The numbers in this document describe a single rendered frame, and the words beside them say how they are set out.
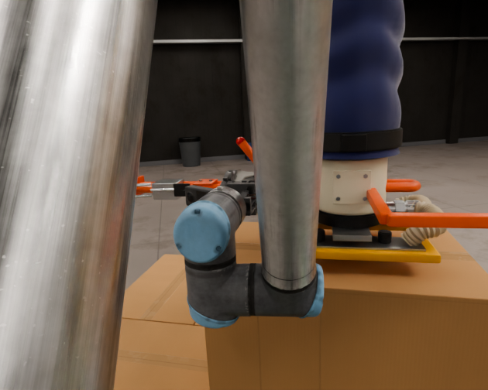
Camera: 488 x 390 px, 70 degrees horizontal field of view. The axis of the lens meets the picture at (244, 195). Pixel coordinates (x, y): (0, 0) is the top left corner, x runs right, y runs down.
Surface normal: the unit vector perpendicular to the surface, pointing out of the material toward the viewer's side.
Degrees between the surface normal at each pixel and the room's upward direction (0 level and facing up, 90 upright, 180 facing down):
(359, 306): 90
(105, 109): 79
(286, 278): 116
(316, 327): 90
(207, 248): 84
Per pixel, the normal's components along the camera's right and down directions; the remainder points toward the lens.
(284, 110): -0.16, 0.64
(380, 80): 0.28, -0.06
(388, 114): 0.50, 0.26
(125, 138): 0.98, -0.04
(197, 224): -0.21, 0.14
